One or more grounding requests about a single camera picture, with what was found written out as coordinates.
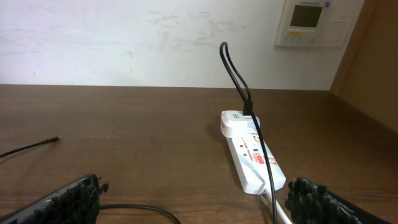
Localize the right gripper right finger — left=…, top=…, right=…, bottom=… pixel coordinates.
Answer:
left=285, top=177, right=389, bottom=224

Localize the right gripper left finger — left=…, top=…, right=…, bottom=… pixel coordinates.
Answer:
left=1, top=174, right=109, bottom=224

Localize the black USB charging cable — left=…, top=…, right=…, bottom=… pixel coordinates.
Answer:
left=0, top=41, right=278, bottom=224

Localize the white power strip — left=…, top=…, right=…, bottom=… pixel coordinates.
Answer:
left=226, top=133, right=286, bottom=195

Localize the brown wooden side panel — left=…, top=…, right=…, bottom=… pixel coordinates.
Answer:
left=330, top=0, right=397, bottom=132

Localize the white power strip cord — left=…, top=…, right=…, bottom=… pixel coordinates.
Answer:
left=260, top=189, right=294, bottom=224

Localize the white USB wall charger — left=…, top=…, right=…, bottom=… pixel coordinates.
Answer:
left=220, top=110, right=257, bottom=138

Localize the white wall control panel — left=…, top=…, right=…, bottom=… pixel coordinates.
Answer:
left=275, top=0, right=364, bottom=48

